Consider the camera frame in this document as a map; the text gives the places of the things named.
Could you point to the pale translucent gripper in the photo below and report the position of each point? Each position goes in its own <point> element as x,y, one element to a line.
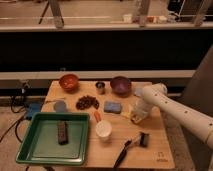
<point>137,117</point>

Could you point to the yellow banana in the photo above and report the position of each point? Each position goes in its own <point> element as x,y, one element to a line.
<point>127,112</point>

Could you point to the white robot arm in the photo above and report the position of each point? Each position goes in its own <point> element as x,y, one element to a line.
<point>200,124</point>

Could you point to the purple bowl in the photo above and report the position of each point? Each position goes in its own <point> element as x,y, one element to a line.
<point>120,85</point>

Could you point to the orange red bowl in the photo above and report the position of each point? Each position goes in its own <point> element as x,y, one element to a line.
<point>69,82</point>

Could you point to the light blue cloth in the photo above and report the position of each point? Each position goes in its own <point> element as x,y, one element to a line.
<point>138,91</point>

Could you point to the blue sponge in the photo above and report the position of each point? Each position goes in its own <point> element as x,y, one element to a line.
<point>112,107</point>

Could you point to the white cup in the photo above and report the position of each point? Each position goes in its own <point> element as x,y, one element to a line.
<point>103,130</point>

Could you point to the orange carrot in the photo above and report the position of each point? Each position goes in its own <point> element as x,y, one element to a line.
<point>97,116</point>

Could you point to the small metal cup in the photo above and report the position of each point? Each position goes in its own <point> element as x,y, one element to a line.
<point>100,87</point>

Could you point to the bunch of dark grapes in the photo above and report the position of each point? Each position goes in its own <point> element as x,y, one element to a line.
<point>86,102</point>

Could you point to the dark brown block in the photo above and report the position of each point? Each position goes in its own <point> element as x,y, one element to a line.
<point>62,133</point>

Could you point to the grey round lid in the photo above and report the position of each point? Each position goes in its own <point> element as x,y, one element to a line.
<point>60,106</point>

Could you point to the green plastic tray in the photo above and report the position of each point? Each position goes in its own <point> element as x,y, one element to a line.
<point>40,144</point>

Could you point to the blue box on floor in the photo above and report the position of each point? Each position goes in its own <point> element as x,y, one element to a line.
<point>32,109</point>

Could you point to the black handled brush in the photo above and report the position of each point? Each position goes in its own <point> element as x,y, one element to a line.
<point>140,140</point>

